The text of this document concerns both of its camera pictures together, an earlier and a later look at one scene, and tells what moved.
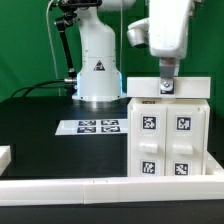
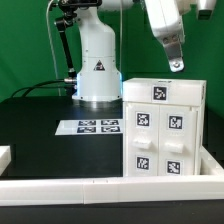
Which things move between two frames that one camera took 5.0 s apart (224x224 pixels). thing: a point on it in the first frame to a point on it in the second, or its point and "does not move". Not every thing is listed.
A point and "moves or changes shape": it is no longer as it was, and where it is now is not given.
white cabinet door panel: (148, 141) moves or changes shape
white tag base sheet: (92, 127) does not move
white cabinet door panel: (184, 141) moves or changes shape
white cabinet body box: (202, 103) to (200, 146)
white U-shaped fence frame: (71, 191) does not move
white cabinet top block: (184, 87) does not move
